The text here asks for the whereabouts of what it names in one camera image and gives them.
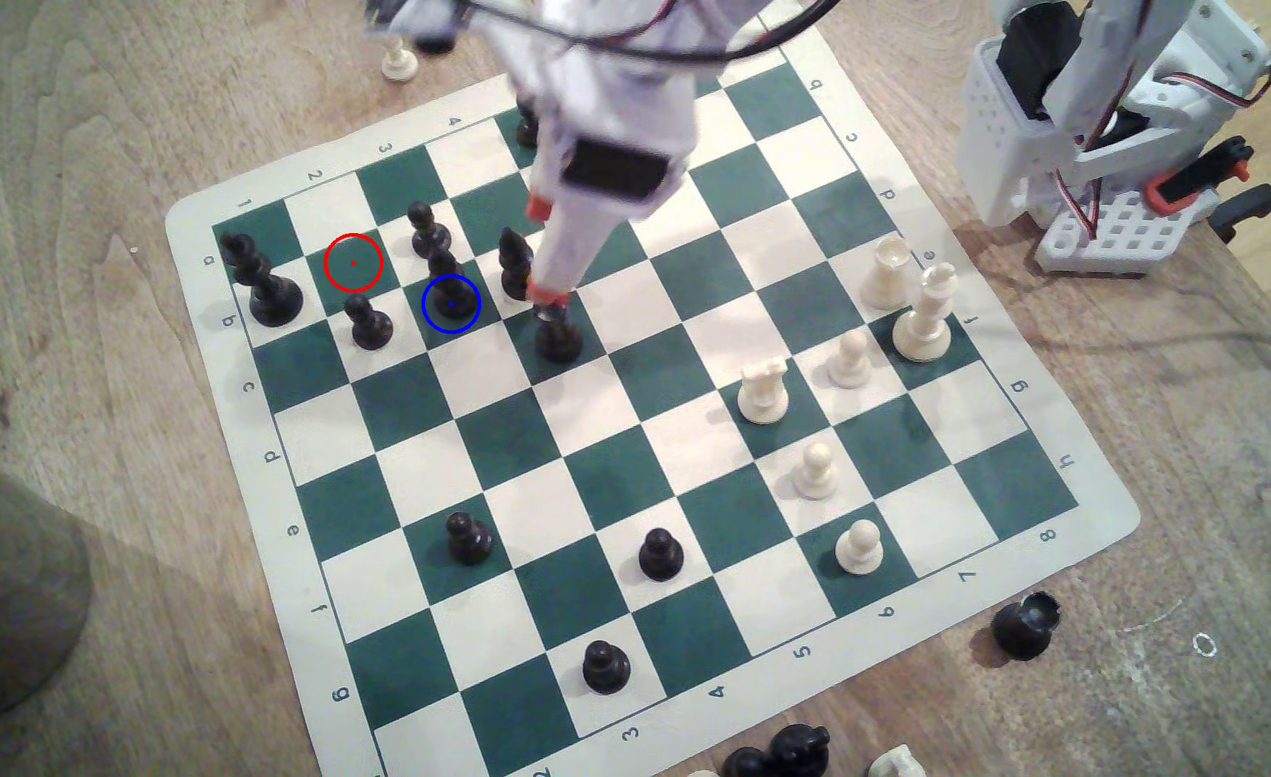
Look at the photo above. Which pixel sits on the red black table clamp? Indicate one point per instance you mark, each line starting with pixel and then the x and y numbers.
pixel 1185 190

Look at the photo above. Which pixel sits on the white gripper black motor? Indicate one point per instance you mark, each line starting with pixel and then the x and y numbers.
pixel 615 173

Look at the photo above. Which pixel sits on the white perforated base plate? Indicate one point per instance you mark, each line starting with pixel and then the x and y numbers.
pixel 1121 232

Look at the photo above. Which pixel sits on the white chess piece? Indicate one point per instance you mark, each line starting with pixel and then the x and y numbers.
pixel 896 764

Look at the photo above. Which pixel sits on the green white chess mat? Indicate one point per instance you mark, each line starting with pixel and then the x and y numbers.
pixel 614 475

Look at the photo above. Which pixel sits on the white chess knight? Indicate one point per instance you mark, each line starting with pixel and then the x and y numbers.
pixel 764 393

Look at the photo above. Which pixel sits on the tall white chess king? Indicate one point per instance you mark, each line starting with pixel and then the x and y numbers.
pixel 924 318

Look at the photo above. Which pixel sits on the black chess pawn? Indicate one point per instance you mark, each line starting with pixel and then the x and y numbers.
pixel 605 668
pixel 560 338
pixel 660 556
pixel 452 294
pixel 429 231
pixel 470 539
pixel 370 323

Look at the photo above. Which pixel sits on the black chess rook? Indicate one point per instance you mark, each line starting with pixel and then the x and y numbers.
pixel 1024 628

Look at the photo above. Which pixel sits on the grey conical stand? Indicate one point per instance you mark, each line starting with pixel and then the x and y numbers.
pixel 9 604

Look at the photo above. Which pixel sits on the white chess pawn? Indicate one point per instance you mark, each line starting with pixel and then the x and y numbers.
pixel 399 62
pixel 815 473
pixel 860 548
pixel 849 362

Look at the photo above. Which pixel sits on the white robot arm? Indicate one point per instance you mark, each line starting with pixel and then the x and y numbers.
pixel 1024 140

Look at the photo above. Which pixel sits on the white chess rook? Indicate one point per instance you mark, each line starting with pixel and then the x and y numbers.
pixel 890 275

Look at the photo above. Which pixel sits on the black chess bishop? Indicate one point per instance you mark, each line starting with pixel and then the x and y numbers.
pixel 514 267

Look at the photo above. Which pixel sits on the black chess piece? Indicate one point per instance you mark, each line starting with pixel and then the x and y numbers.
pixel 744 765
pixel 797 752
pixel 527 130

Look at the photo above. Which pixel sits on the tall black chess king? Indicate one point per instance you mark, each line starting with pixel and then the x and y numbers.
pixel 274 297

